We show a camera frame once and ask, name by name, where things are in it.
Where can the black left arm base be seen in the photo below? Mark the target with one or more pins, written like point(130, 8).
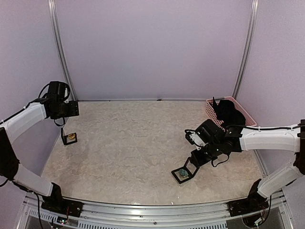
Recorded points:
point(56, 203)

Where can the black t-shirt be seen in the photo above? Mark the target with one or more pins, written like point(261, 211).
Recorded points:
point(225, 111)

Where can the grey aluminium left corner post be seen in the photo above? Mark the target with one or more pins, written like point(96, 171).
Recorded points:
point(59, 46)

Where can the black brooch box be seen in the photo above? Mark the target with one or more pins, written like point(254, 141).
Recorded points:
point(66, 141)
point(191, 174)

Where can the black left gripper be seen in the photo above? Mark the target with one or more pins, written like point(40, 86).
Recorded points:
point(73, 110)

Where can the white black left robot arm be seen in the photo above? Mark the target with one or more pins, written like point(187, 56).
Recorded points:
point(53, 102)

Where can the teal round brooch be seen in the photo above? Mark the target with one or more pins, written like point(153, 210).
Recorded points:
point(183, 173)

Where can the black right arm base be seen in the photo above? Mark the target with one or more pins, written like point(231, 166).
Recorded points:
point(253, 202)

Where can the grey aluminium corner post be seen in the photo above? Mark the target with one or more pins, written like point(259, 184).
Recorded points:
point(247, 48)
point(59, 46)

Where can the pink plastic basket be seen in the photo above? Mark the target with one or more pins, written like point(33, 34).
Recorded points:
point(249, 121)

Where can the gold round brooch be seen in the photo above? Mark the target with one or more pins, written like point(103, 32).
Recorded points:
point(71, 136)

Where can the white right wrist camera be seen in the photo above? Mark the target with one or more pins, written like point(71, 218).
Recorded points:
point(193, 138)

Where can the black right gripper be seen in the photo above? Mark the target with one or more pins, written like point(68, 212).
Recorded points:
point(197, 160)

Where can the grey aluminium right corner post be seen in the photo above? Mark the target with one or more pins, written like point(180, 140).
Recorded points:
point(247, 48)

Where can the grey aluminium front rail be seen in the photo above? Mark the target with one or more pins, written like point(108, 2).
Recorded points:
point(213, 215)

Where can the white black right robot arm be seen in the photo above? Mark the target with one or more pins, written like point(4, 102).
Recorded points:
point(213, 141)

